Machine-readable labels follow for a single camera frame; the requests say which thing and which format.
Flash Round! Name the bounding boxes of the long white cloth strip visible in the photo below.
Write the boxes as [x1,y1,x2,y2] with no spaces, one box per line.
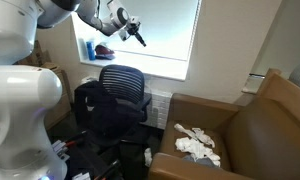
[173,123,216,149]

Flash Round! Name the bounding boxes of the small white rag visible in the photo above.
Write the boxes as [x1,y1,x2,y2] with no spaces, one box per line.
[143,147,154,168]

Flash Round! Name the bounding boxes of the blue shirt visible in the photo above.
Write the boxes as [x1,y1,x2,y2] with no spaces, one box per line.
[182,154,218,169]

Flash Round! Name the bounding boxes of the tan leather armchair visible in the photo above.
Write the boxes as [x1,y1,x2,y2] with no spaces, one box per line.
[147,68,300,180]

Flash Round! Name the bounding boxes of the brown cardboard box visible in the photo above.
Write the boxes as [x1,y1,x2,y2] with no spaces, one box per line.
[16,39,53,68]

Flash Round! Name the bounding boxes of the crumpled white cloth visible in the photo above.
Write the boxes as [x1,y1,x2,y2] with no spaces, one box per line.
[174,136,222,168]

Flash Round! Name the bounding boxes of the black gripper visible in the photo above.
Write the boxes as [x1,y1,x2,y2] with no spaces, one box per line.
[124,15,147,48]

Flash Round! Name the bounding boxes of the blue bottle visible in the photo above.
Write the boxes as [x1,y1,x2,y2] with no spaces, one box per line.
[85,40,97,62]

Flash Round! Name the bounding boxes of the dark red object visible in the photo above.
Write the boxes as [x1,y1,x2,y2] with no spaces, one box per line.
[94,43,116,61]

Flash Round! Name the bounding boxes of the black rod with red band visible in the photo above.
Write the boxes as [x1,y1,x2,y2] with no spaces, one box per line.
[93,159,123,180]
[64,130,88,148]

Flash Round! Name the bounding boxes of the wooden drawer cabinet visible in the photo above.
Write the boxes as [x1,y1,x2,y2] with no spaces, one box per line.
[43,62,73,131]

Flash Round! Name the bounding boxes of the bright window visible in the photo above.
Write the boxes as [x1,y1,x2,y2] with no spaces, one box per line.
[68,0,203,82]

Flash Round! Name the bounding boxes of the white purple connector block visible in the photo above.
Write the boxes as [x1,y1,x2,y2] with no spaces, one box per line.
[51,139,71,163]

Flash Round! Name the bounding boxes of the small white box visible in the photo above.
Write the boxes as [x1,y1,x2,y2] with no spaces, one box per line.
[71,171,91,180]

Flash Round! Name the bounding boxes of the black trousers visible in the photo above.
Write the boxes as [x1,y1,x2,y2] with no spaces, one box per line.
[73,79,138,141]

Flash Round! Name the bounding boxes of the black office chair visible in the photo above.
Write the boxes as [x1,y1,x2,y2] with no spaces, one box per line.
[74,64,153,178]

